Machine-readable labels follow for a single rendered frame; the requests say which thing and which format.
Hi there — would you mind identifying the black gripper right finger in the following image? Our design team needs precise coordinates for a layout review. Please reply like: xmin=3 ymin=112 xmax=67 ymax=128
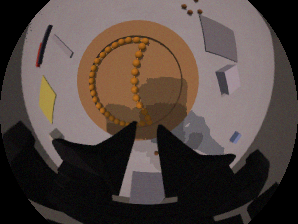
xmin=157 ymin=125 xmax=237 ymax=197

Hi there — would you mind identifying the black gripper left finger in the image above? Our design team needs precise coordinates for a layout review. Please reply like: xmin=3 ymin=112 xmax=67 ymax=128
xmin=52 ymin=121 xmax=137 ymax=196

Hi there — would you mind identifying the small blue cube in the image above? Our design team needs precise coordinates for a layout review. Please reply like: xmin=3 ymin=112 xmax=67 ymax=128
xmin=230 ymin=131 xmax=242 ymax=144

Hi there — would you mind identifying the orange round board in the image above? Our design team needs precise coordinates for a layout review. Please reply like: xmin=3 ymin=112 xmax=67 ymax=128
xmin=77 ymin=20 xmax=200 ymax=141

